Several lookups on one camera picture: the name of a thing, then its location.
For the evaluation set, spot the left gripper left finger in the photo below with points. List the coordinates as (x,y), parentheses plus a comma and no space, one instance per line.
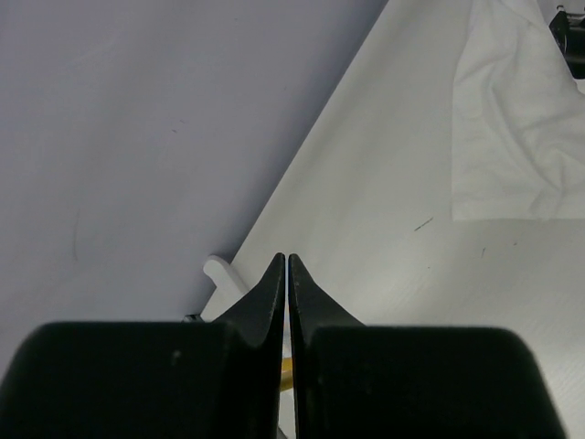
(153,379)

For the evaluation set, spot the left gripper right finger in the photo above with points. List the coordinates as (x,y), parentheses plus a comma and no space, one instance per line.
(357,381)

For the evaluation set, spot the yellow velvet hanger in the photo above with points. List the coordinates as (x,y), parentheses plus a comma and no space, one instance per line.
(286,382)

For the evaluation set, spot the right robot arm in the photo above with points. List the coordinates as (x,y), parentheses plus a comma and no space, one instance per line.
(567,28)

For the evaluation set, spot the white printed t-shirt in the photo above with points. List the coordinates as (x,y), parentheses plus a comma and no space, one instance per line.
(517,118)

